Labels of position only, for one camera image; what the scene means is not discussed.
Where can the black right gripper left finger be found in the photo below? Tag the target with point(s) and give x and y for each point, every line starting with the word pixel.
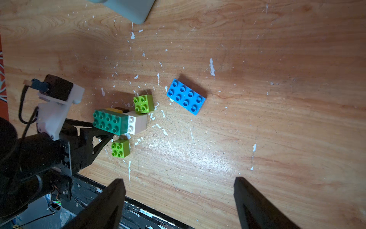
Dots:
pixel 104 212

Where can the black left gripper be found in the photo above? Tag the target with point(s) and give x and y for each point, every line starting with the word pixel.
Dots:
pixel 81 144

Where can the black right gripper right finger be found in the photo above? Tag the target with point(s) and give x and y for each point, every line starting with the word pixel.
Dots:
pixel 255 211

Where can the dark green lego brick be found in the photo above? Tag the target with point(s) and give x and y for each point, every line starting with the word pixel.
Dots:
pixel 111 122

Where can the yellow lego brick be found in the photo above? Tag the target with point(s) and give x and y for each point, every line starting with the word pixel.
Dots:
pixel 115 110

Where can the white lego brick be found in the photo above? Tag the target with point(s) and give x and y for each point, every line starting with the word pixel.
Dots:
pixel 136 123

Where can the blue long lego brick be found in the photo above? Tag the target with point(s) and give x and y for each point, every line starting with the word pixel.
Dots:
pixel 185 97

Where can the black lego brick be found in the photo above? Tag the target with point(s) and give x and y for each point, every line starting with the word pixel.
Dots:
pixel 123 110

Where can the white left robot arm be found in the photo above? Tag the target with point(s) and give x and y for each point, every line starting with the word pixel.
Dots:
pixel 36 165

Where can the lime lego brick lower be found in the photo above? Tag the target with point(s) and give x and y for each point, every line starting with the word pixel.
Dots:
pixel 120 148

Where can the lime lego brick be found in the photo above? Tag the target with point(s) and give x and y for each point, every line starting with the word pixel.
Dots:
pixel 120 148
pixel 143 104

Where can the lime lego brick upper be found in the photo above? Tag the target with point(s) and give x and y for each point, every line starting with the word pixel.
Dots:
pixel 143 104

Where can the grey plastic storage box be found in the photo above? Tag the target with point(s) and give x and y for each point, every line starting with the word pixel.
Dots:
pixel 134 10

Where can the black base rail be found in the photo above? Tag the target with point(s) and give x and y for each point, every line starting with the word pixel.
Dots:
pixel 15 202

